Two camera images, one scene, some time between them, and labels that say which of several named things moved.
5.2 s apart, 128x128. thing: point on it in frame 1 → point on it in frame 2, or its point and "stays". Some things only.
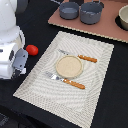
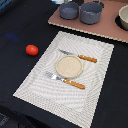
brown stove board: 106,26 stays
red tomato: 32,49 stays
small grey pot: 69,10 stays
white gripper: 13,55 → 60,1
